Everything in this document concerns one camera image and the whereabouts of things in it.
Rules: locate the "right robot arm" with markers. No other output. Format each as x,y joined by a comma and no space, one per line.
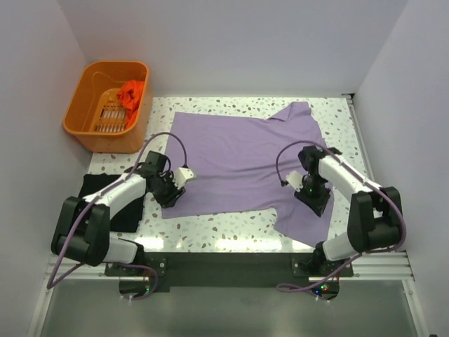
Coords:
375,219

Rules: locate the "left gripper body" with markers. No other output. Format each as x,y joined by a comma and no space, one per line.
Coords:
166,190

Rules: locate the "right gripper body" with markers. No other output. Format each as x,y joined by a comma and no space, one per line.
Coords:
314,191

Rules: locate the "folded black t shirt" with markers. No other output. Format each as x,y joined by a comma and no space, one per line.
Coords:
127,219

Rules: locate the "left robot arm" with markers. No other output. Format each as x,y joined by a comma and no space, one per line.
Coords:
83,229

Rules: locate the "orange plastic basket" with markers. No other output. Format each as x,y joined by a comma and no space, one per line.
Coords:
98,119

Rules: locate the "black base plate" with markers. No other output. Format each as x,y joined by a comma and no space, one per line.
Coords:
286,272

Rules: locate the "orange t shirt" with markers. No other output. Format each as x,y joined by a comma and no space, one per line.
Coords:
129,96

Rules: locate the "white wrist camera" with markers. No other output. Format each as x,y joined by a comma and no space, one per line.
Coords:
182,176
294,180

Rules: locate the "purple t shirt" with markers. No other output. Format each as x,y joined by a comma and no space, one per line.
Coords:
238,162

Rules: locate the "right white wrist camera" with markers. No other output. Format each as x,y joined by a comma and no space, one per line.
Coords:
294,180

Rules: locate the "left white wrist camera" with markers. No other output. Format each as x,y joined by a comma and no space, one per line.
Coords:
182,176

